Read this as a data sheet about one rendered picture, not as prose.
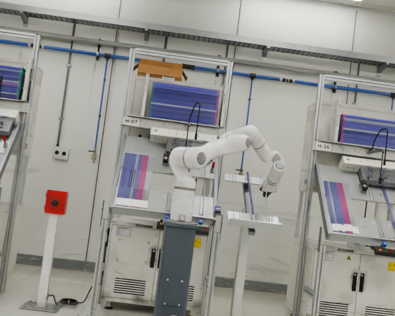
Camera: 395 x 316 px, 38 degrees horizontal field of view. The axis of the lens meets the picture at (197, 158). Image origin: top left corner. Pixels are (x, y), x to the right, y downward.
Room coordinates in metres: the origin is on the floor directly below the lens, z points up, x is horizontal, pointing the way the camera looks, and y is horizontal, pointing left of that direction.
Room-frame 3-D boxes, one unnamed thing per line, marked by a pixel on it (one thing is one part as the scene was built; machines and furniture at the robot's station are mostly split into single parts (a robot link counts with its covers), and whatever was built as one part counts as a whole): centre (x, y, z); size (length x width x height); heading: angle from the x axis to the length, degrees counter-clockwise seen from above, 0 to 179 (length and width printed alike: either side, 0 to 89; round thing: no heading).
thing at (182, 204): (3.22, 0.05, 0.79); 0.19 x 0.19 x 0.18
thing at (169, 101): (4.31, 0.15, 1.52); 0.51 x 0.13 x 0.27; 93
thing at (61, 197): (3.92, 0.91, 0.39); 0.24 x 0.24 x 0.78; 3
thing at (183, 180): (3.24, 0.07, 1.00); 0.19 x 0.12 x 0.24; 44
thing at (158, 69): (4.60, 0.28, 1.82); 0.68 x 0.30 x 0.20; 93
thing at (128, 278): (4.43, 0.22, 0.31); 0.70 x 0.65 x 0.62; 93
